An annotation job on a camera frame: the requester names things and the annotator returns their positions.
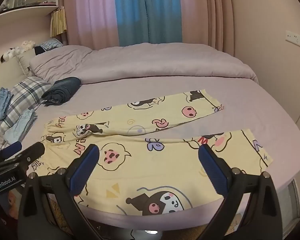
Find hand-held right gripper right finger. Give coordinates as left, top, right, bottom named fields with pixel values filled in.
left=192, top=144, right=283, bottom=240

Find cream headboard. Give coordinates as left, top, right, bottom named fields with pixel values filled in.
left=0, top=55, right=32, bottom=104

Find grey plaid pillow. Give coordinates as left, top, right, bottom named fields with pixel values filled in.
left=0, top=76, right=53, bottom=150

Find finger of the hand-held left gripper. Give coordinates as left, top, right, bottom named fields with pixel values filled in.
left=0, top=142, right=45, bottom=170
left=0, top=141, right=23, bottom=165

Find pink curtain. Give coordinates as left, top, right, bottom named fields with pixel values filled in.
left=59, top=0, right=120, bottom=50
left=179, top=0, right=237, bottom=55

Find yellow pleated cloth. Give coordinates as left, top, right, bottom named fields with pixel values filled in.
left=50, top=6, right=67, bottom=37

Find white wall power strip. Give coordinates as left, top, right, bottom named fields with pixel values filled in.
left=285, top=30, right=300, bottom=49

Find blue checked pillow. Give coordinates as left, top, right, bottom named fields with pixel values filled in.
left=34, top=39, right=63, bottom=55

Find black and white plush toy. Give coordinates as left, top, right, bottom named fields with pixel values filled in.
left=0, top=47, right=22, bottom=62

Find yellow cartoon printed pants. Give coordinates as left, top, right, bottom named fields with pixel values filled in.
left=27, top=89, right=274, bottom=217

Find blue curtain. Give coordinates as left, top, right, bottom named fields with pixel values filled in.
left=114, top=0, right=183, bottom=47

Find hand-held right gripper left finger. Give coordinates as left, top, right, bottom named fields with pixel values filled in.
left=17, top=144, right=108, bottom=240

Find dark blue folded pants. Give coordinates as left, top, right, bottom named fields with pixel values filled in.
left=41, top=77, right=81, bottom=106

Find light blue folded jeans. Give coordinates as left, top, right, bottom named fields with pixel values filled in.
left=0, top=87, right=14, bottom=123
left=4, top=109, right=38, bottom=143

